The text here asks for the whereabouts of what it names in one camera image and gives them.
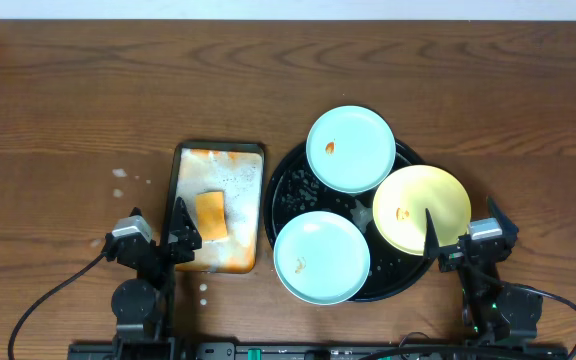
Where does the black rectangular soapy tray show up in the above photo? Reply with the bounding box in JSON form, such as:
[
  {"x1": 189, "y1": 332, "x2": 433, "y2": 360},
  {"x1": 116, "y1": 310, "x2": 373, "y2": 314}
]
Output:
[{"x1": 162, "y1": 141, "x2": 264, "y2": 273}]

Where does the orange sponge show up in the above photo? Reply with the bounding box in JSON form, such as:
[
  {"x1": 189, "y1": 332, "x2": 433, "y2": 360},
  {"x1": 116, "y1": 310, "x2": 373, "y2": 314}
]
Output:
[{"x1": 195, "y1": 191, "x2": 228, "y2": 242}]

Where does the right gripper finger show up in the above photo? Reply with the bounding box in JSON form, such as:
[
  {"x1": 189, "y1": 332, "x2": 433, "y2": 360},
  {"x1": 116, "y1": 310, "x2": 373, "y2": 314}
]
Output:
[
  {"x1": 486, "y1": 196, "x2": 514, "y2": 231},
  {"x1": 423, "y1": 208, "x2": 440, "y2": 260}
]

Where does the yellow plate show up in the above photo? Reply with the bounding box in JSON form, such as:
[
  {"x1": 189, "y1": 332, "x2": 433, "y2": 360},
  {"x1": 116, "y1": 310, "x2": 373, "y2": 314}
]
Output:
[{"x1": 372, "y1": 165, "x2": 471, "y2": 256}]

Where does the light blue plate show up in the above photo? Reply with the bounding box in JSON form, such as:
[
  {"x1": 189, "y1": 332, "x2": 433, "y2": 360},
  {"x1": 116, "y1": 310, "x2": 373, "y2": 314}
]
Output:
[
  {"x1": 273, "y1": 211, "x2": 371, "y2": 306},
  {"x1": 306, "y1": 105, "x2": 397, "y2": 194}
]

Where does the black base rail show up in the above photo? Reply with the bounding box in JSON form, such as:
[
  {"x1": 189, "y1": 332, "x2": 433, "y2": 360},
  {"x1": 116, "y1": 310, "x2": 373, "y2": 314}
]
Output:
[{"x1": 66, "y1": 341, "x2": 567, "y2": 360}]

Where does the black round tray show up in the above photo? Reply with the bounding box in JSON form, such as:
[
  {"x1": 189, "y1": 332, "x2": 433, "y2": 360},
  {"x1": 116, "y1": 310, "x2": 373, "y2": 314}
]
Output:
[{"x1": 263, "y1": 143, "x2": 431, "y2": 302}]

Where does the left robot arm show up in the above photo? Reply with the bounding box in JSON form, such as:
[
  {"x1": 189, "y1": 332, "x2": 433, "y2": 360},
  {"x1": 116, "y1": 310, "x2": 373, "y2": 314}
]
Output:
[{"x1": 103, "y1": 198, "x2": 202, "y2": 342}]

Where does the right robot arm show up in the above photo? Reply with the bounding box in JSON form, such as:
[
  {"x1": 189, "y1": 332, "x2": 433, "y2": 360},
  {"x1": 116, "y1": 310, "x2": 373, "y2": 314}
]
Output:
[{"x1": 423, "y1": 198, "x2": 543, "y2": 348}]

